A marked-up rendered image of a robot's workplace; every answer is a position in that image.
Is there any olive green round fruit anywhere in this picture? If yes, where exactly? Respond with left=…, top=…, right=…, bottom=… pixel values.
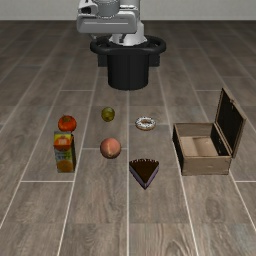
left=101, top=106, right=116, bottom=123

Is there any hinged wooden box lid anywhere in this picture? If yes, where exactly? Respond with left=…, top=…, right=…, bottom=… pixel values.
left=213, top=87, right=248, bottom=159

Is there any white sprinkled donut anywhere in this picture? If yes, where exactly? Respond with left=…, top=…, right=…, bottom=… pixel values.
left=134, top=116, right=157, bottom=132

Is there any chocolate cake wedge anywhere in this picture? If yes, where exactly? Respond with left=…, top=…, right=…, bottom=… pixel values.
left=128, top=158, right=160, bottom=190

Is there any wooden box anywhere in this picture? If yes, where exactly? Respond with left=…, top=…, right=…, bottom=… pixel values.
left=171, top=121, right=233, bottom=177

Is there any red tomato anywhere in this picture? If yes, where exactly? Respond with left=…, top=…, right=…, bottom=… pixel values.
left=57, top=114, right=78, bottom=133

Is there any peach-coloured round onion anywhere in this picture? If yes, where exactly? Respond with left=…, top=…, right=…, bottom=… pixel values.
left=99, top=137, right=122, bottom=160

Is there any orange juice carton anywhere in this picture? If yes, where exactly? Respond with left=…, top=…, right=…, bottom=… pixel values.
left=53, top=130, right=77, bottom=174

